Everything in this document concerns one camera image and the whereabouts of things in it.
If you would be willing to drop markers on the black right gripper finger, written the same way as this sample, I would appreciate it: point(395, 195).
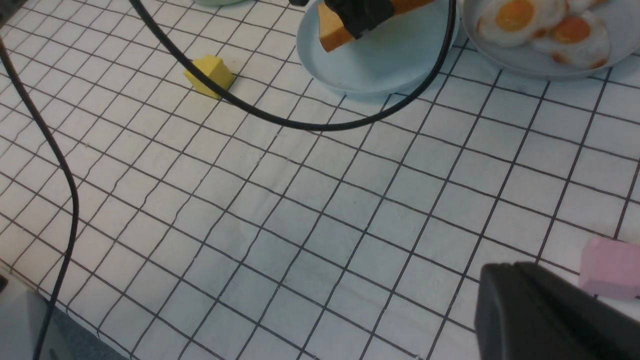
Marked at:
point(526, 312)

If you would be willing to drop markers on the grey plate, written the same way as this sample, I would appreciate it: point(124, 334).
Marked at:
point(621, 18)

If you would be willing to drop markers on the yellow foam cube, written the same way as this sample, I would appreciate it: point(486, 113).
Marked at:
point(216, 70)

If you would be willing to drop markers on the pink foam cube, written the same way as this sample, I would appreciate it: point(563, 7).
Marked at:
point(610, 268)

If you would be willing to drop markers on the green plate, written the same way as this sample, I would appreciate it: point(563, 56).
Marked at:
point(216, 3)

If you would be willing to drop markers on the light blue plate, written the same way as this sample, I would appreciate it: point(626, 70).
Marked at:
point(395, 56)

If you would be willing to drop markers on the toast slice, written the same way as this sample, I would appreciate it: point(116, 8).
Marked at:
point(331, 33)

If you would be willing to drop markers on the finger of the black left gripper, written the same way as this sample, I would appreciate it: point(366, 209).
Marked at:
point(360, 16)

